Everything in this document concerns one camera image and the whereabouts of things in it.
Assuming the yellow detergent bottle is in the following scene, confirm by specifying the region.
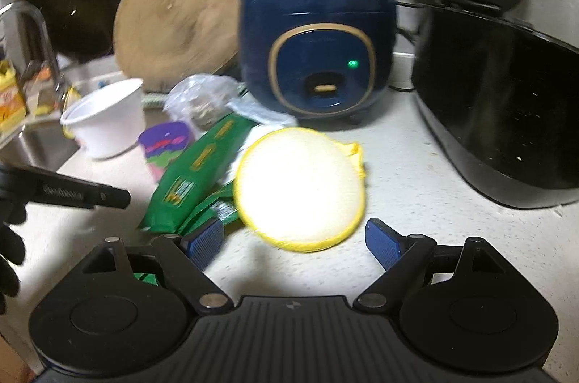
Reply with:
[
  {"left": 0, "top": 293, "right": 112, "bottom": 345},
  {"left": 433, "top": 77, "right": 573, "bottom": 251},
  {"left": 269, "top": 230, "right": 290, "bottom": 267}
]
[{"left": 0, "top": 60, "right": 26, "bottom": 133}]

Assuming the clear plastic bag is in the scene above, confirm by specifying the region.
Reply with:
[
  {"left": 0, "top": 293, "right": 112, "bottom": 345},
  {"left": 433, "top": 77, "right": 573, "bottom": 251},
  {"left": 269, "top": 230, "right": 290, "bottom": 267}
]
[{"left": 163, "top": 73, "right": 240, "bottom": 139}]

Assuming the white paper napkin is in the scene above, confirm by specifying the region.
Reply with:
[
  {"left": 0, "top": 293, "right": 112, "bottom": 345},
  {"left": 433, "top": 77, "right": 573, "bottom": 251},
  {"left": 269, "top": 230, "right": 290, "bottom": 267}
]
[{"left": 226, "top": 92, "right": 298, "bottom": 127}]

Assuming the pink purple sponge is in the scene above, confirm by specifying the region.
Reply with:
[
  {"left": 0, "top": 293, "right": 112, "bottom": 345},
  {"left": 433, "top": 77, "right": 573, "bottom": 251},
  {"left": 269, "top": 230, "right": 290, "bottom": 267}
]
[{"left": 138, "top": 122, "right": 193, "bottom": 183}]

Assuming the stainless steel sink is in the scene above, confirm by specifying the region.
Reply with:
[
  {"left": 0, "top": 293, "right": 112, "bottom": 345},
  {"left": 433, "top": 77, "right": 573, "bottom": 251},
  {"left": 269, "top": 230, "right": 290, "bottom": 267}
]
[{"left": 1, "top": 119, "right": 79, "bottom": 171}]

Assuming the green snack wrapper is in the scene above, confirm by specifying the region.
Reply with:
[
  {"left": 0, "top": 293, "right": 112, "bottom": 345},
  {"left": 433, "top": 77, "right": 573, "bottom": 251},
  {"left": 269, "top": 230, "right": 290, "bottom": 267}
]
[{"left": 130, "top": 111, "right": 259, "bottom": 286}]

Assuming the green white striped cloth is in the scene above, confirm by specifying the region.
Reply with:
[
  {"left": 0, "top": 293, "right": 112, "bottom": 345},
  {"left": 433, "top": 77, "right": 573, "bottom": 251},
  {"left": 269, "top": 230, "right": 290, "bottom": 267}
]
[{"left": 141, "top": 92, "right": 169, "bottom": 110}]

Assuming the dark gloved hand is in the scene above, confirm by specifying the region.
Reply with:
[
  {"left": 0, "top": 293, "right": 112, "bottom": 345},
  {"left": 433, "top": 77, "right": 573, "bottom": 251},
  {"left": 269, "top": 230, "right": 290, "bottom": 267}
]
[{"left": 0, "top": 200, "right": 26, "bottom": 314}]

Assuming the black wok pan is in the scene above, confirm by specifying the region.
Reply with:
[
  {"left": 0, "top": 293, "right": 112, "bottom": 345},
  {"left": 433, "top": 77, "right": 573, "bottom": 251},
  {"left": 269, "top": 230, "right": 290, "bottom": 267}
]
[{"left": 26, "top": 0, "right": 121, "bottom": 63}]

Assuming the black open rice cooker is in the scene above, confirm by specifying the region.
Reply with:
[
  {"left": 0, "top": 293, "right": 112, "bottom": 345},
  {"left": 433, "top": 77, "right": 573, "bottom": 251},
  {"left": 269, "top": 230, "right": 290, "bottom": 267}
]
[{"left": 411, "top": 0, "right": 578, "bottom": 210}]

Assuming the yellow rimmed round scrub pad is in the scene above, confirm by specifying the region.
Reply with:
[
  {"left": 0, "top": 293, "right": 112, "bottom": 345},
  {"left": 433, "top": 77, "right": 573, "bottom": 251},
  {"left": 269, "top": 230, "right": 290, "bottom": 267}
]
[{"left": 233, "top": 127, "right": 366, "bottom": 253}]

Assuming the yellow scrub pad on faucet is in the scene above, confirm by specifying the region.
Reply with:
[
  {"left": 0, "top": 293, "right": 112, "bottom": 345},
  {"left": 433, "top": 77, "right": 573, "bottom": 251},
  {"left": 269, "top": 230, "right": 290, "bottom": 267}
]
[{"left": 61, "top": 86, "right": 83, "bottom": 139}]

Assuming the sponge rack with sponges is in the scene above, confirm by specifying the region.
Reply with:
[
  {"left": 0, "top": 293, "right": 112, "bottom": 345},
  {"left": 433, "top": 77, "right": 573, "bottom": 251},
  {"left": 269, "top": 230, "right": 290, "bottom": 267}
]
[{"left": 22, "top": 60, "right": 59, "bottom": 116}]

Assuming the navy gold rice cooker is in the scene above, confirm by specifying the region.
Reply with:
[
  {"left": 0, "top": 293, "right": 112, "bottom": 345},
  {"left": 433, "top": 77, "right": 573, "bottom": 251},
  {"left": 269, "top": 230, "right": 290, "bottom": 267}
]
[{"left": 237, "top": 0, "right": 397, "bottom": 119}]

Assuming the round wooden cutting board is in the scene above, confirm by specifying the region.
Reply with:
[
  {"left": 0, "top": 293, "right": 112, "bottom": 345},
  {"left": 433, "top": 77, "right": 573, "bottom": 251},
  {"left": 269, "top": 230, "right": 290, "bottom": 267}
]
[{"left": 113, "top": 0, "right": 238, "bottom": 92}]

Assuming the chrome kitchen faucet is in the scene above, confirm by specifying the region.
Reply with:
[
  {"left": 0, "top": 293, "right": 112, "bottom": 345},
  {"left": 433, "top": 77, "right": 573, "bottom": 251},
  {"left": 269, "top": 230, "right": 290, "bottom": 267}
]
[{"left": 1, "top": 0, "right": 71, "bottom": 114}]

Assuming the white round plastic bowl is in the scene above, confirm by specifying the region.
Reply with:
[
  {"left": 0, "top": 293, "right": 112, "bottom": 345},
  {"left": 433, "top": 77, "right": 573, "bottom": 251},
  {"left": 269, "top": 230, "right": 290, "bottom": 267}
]
[{"left": 60, "top": 78, "right": 146, "bottom": 159}]

